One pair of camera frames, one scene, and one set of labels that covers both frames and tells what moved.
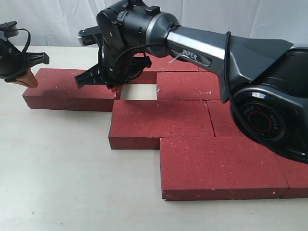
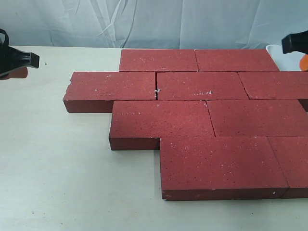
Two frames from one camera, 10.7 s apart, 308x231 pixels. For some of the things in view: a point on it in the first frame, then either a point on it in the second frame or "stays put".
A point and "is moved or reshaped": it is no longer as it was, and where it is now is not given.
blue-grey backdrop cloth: x=57 y=22 stays put
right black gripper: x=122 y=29 to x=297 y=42
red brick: x=139 y=124 stays put
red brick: x=296 y=173 stays put
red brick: x=57 y=89 is moved or reshaped
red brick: x=192 y=85 stays put
